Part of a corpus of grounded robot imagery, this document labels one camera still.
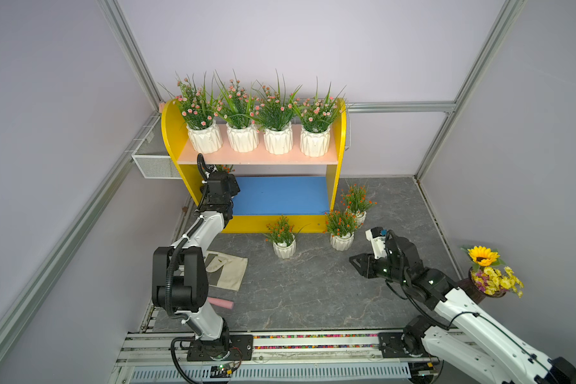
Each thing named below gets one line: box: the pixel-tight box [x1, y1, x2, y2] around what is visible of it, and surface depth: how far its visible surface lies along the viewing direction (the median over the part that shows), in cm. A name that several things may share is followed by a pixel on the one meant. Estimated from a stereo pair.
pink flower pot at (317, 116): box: [292, 76, 348, 158], surface depth 68 cm
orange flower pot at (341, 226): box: [323, 209, 363, 252], surface depth 90 cm
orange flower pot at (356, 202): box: [340, 183, 378, 226], surface depth 95 cm
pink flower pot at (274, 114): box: [241, 68, 303, 155], surface depth 69 cm
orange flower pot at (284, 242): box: [263, 214, 297, 260], surface depth 90 cm
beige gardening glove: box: [204, 250, 248, 292], surface depth 92 cm
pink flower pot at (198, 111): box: [157, 70, 224, 155], surface depth 68 cm
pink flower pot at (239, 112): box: [214, 68, 261, 153], surface depth 67 cm
